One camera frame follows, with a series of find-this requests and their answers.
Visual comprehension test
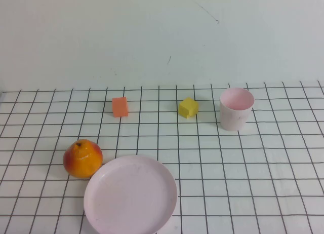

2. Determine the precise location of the yellow foam block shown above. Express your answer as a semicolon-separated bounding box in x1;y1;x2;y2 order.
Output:
179;97;199;120

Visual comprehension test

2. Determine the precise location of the pink plastic cup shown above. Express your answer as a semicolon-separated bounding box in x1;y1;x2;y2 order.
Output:
219;87;255;131

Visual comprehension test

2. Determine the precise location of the orange foam block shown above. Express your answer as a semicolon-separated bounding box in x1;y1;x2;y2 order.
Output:
112;96;130;118

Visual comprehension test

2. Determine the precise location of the orange red toy pear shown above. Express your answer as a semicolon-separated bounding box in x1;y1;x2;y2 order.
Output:
62;138;104;179

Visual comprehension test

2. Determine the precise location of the white black grid tablecloth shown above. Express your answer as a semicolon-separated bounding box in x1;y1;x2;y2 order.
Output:
0;80;324;234

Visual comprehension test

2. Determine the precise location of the pink round plate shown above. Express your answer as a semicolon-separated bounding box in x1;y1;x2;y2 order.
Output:
84;154;178;234

